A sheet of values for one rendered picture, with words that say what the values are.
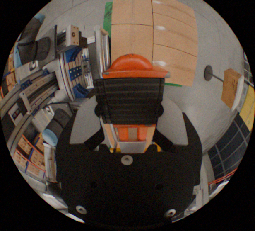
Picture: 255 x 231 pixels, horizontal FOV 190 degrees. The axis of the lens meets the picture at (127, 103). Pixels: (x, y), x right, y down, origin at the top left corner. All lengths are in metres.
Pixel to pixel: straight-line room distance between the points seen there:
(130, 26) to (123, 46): 0.23
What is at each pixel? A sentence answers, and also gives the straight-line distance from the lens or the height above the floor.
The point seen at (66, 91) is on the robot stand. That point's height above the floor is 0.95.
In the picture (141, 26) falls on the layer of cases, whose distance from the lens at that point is 0.89.
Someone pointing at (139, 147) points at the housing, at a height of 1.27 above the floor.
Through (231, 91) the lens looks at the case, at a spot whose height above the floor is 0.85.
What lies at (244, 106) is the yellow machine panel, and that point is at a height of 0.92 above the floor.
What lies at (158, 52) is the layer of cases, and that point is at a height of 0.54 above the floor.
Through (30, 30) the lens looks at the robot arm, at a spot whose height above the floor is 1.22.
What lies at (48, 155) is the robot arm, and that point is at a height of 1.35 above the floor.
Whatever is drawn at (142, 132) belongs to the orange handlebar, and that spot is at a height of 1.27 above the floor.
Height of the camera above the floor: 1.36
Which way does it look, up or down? 57 degrees down
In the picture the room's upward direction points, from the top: 178 degrees counter-clockwise
